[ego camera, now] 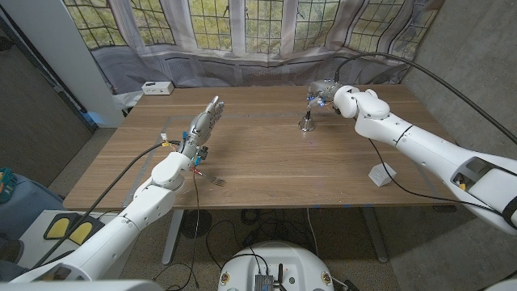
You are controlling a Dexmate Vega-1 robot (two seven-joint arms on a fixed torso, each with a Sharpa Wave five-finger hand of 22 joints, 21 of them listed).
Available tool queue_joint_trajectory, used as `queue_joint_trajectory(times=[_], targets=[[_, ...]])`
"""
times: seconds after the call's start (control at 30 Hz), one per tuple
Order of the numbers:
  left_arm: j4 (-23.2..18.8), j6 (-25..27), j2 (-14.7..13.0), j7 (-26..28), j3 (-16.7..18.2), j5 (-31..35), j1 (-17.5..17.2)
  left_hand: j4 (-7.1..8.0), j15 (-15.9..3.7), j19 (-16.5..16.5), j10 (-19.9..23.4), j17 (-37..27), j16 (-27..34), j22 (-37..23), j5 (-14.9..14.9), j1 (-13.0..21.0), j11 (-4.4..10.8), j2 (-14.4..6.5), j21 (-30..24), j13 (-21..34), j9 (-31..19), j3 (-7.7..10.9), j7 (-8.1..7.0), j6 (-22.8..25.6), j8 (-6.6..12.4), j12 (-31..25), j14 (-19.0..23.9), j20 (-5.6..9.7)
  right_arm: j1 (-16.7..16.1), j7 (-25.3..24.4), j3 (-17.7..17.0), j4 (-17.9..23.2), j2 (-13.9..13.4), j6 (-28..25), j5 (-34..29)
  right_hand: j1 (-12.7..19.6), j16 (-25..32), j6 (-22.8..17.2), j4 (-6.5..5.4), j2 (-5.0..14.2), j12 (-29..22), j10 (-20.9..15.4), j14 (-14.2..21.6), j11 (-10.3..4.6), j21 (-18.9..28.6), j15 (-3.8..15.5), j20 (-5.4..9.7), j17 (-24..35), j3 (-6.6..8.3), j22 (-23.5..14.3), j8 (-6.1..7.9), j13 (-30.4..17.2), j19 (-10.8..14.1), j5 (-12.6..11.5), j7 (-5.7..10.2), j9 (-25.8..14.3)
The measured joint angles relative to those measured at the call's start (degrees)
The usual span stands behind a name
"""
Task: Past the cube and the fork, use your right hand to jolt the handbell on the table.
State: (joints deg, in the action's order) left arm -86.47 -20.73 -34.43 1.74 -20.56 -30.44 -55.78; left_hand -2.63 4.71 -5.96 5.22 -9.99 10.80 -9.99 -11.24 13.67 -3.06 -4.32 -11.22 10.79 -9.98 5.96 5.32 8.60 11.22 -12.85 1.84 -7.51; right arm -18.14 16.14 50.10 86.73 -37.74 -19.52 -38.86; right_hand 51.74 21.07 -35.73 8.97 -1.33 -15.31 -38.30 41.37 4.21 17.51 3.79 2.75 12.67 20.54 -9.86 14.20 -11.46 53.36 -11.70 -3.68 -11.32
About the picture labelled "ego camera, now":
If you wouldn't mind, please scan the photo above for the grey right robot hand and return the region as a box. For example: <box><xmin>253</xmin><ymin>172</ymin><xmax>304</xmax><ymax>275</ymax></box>
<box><xmin>305</xmin><ymin>79</ymin><xmax>343</xmax><ymax>111</ymax></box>

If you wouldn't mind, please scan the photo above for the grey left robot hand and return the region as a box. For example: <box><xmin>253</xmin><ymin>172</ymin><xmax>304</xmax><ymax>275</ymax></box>
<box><xmin>177</xmin><ymin>95</ymin><xmax>225</xmax><ymax>159</ymax></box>

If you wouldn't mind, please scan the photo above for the silver handbell with black handle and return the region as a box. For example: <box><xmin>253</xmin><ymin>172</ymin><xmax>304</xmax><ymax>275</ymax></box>
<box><xmin>297</xmin><ymin>108</ymin><xmax>317</xmax><ymax>133</ymax></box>

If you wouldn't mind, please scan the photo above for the white cube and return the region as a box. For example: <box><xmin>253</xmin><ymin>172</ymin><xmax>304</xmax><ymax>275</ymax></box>
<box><xmin>368</xmin><ymin>162</ymin><xmax>397</xmax><ymax>188</ymax></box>

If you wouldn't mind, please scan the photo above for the white electrical box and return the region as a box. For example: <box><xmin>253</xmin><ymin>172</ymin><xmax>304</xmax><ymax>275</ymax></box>
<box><xmin>141</xmin><ymin>81</ymin><xmax>175</xmax><ymax>96</ymax></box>

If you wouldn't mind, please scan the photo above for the printed window backdrop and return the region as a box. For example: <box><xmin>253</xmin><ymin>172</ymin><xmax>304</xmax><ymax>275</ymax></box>
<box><xmin>62</xmin><ymin>0</ymin><xmax>445</xmax><ymax>98</ymax></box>

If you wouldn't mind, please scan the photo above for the black round floor disc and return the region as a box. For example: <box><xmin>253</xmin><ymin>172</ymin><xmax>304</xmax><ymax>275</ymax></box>
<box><xmin>180</xmin><ymin>209</ymin><xmax>213</xmax><ymax>239</ymax></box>

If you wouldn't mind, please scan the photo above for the white table leg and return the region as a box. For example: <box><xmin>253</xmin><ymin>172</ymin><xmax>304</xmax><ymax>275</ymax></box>
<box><xmin>162</xmin><ymin>209</ymin><xmax>185</xmax><ymax>265</ymax></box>

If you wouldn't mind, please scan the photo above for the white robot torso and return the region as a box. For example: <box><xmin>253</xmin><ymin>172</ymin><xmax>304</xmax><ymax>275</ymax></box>
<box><xmin>217</xmin><ymin>241</ymin><xmax>335</xmax><ymax>291</ymax></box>

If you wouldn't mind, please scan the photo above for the grey table leg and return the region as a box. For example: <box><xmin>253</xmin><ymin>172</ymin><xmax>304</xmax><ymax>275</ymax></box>
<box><xmin>360</xmin><ymin>206</ymin><xmax>389</xmax><ymax>264</ymax></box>

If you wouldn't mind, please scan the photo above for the grey module on torso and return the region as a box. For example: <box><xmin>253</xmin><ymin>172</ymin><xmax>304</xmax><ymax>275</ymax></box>
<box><xmin>254</xmin><ymin>273</ymin><xmax>275</xmax><ymax>291</ymax></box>

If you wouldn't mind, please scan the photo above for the black and yellow foot pedal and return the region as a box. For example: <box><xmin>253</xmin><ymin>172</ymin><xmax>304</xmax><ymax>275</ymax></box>
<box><xmin>43</xmin><ymin>213</ymin><xmax>105</xmax><ymax>247</ymax></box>

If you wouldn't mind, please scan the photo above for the blue seat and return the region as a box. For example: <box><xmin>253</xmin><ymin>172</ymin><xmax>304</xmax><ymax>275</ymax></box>
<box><xmin>0</xmin><ymin>173</ymin><xmax>65</xmax><ymax>239</ymax></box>

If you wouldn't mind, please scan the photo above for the teal object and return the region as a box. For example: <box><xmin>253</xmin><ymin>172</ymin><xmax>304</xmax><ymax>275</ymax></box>
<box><xmin>0</xmin><ymin>167</ymin><xmax>18</xmax><ymax>205</ymax></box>

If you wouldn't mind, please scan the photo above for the fork with red handle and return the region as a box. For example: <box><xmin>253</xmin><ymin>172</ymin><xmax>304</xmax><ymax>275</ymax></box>
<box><xmin>189</xmin><ymin>167</ymin><xmax>226</xmax><ymax>188</ymax></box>

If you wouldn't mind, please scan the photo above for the thin black left arm wire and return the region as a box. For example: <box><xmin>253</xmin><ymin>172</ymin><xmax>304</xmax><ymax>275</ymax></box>
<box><xmin>153</xmin><ymin>167</ymin><xmax>201</xmax><ymax>291</ymax></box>

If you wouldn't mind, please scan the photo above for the thin black arm wire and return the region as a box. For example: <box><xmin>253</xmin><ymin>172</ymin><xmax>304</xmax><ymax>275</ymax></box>
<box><xmin>153</xmin><ymin>167</ymin><xmax>201</xmax><ymax>291</ymax></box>
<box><xmin>367</xmin><ymin>138</ymin><xmax>504</xmax><ymax>217</ymax></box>

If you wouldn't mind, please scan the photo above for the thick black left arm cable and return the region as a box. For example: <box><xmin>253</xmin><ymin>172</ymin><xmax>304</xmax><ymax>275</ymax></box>
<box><xmin>30</xmin><ymin>140</ymin><xmax>182</xmax><ymax>271</ymax></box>

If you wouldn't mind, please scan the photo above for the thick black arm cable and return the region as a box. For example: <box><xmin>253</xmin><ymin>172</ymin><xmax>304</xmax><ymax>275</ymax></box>
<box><xmin>30</xmin><ymin>140</ymin><xmax>182</xmax><ymax>271</ymax></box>
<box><xmin>333</xmin><ymin>52</ymin><xmax>517</xmax><ymax>146</ymax></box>

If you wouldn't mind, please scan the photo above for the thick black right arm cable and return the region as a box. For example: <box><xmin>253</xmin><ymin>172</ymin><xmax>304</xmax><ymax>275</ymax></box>
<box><xmin>333</xmin><ymin>52</ymin><xmax>517</xmax><ymax>146</ymax></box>

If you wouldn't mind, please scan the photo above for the thin black right arm wire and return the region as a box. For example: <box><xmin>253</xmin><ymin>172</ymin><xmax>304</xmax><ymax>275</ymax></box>
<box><xmin>367</xmin><ymin>138</ymin><xmax>504</xmax><ymax>217</ymax></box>

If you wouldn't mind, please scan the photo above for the white floor cable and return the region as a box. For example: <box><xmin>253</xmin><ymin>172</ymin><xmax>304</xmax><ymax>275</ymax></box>
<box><xmin>305</xmin><ymin>208</ymin><xmax>320</xmax><ymax>258</ymax></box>

